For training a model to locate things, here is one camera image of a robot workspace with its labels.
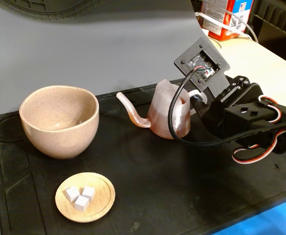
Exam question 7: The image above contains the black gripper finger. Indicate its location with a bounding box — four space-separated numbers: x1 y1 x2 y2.
190 94 209 116
215 75 251 105

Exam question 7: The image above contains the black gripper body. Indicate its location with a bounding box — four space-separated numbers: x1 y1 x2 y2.
200 82 265 138

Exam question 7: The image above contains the translucent pink printed kettle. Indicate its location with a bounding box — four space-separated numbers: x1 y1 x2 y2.
116 78 209 140

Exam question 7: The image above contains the beige speckled ceramic cup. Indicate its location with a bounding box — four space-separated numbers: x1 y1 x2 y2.
19 85 100 160

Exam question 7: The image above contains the black ribbed bin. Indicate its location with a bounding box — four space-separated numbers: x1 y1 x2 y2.
245 0 286 58

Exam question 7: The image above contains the red and blue carton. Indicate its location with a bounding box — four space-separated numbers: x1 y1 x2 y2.
200 0 255 42

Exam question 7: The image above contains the black rubber work mat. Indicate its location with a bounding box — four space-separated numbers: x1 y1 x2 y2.
0 73 286 235

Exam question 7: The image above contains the grey flexible sheet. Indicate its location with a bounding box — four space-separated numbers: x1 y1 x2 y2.
0 0 231 116

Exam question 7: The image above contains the round wooden coaster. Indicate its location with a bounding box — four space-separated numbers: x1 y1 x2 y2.
55 172 116 223

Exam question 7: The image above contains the small white cube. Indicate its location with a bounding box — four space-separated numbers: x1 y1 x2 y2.
81 186 96 202
65 185 80 203
74 195 89 212

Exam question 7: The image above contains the dark grey ribbed rubber mat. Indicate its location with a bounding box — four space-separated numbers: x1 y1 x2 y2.
0 0 109 23

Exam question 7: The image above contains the black camera cable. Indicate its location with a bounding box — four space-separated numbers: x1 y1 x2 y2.
168 70 286 147

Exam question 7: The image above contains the white red servo wire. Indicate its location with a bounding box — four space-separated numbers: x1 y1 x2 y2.
258 95 283 123
231 129 286 165

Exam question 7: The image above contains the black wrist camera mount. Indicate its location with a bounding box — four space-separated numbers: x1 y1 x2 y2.
174 37 231 99

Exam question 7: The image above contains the thin grey cable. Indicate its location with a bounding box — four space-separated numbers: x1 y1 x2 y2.
225 9 260 44

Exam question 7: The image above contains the flat white cable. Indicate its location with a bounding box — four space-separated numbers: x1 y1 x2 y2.
195 11 252 40

